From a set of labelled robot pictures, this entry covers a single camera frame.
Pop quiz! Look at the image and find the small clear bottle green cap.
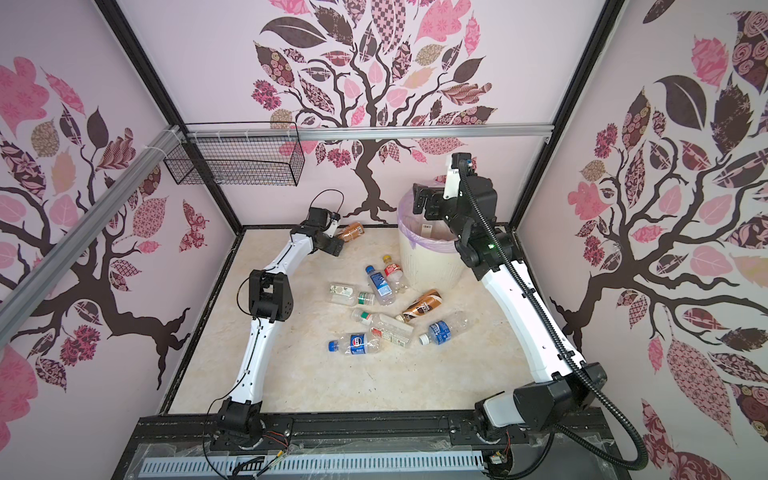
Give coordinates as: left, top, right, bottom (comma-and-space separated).
328, 283, 375, 307

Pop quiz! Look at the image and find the blue label white cap bottle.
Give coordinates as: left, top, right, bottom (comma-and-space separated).
419, 311, 473, 345

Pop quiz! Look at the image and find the pepsi bottle blue cap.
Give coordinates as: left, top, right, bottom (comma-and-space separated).
327, 332, 382, 356

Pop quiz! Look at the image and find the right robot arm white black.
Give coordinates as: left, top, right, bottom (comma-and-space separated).
407, 175, 607, 431

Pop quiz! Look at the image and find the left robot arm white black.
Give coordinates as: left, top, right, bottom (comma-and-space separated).
217, 207, 344, 440

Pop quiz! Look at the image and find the white bin with purple liner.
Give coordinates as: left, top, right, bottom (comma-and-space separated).
397, 191, 470, 293

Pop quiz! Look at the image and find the red label yellow cap bottle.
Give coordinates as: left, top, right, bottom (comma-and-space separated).
382, 255, 409, 293

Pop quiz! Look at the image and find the brown gold coffee bottle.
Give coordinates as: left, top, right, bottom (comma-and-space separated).
396, 289, 443, 324

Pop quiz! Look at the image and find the clear bottle blue label cap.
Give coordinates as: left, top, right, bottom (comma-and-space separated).
365, 265, 395, 306

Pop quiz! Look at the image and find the black wire basket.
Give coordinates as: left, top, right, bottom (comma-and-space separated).
164, 120, 305, 187

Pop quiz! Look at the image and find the aluminium rail back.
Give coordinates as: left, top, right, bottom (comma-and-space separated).
186, 123, 554, 141

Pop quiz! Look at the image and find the aluminium rail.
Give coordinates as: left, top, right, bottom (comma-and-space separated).
1, 125, 183, 345
186, 123, 554, 141

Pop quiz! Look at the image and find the black corrugated cable hose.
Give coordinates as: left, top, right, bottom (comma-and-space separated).
455, 153, 650, 472

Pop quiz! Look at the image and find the white slotted cable duct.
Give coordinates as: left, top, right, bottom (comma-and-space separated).
136, 451, 484, 479

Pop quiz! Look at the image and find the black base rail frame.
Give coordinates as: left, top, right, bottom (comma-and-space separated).
114, 408, 628, 479

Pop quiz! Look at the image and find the aluminium rail left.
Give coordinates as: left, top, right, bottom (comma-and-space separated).
1, 125, 183, 345

